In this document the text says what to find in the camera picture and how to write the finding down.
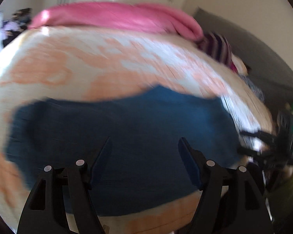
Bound blue denim pants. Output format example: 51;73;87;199
5;86;240;216

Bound right forearm green sleeve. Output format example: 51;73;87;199
266;172;293;221

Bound person's right hand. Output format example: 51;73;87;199
266;165;293;192

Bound dark patterned cloth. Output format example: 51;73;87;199
239;75;265;103

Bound grey padded headboard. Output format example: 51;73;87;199
194;9;293;117

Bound purple striped pillow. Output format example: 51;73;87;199
195;32;238;73

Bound orange white fleece blanket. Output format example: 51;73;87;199
0;27;273;230

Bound pink quilt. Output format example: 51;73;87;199
29;2;204;41

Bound pile of clothes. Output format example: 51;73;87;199
1;8;32;47

